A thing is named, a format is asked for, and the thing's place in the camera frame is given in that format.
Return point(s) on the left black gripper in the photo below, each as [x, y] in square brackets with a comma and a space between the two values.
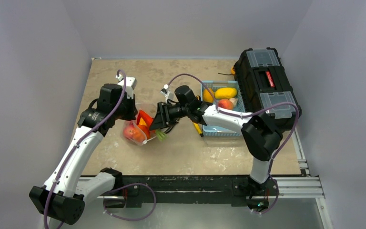
[133, 111]

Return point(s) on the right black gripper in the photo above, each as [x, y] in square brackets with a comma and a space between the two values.
[163, 112]

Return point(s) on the orange carrot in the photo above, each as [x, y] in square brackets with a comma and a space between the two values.
[161, 135]

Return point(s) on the red bell pepper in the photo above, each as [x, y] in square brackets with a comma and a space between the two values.
[144, 119]

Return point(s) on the orange small pumpkin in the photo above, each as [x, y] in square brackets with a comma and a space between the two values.
[145, 129]

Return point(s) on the clear zip top bag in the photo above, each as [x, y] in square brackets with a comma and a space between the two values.
[150, 109]

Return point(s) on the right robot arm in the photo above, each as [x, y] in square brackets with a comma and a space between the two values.
[261, 136]

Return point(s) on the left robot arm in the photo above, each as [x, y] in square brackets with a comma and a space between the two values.
[62, 197]

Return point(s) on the yellow lemon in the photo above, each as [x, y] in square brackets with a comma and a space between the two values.
[208, 95]

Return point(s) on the blue plastic basket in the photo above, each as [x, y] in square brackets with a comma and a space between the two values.
[212, 130]

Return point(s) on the peach fruit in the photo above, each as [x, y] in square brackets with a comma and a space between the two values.
[225, 104]

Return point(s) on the yellow mango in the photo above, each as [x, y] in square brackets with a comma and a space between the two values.
[225, 93]

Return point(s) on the garlic bulb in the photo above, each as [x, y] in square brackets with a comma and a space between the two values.
[234, 101]

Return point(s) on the yellow black tool behind box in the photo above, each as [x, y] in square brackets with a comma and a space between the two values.
[232, 72]

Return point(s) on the black tool box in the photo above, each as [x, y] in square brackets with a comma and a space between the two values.
[262, 80]

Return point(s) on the black handled pliers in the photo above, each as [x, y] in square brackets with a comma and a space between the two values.
[167, 130]

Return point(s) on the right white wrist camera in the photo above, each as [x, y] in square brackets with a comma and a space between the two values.
[165, 91]

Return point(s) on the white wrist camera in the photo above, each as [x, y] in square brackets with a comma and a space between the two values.
[165, 91]
[130, 83]

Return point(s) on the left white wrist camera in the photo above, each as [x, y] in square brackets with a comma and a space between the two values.
[130, 83]

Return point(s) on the yellow handled screwdriver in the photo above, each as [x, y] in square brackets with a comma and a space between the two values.
[200, 132]

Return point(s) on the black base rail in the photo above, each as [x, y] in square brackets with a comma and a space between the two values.
[236, 190]

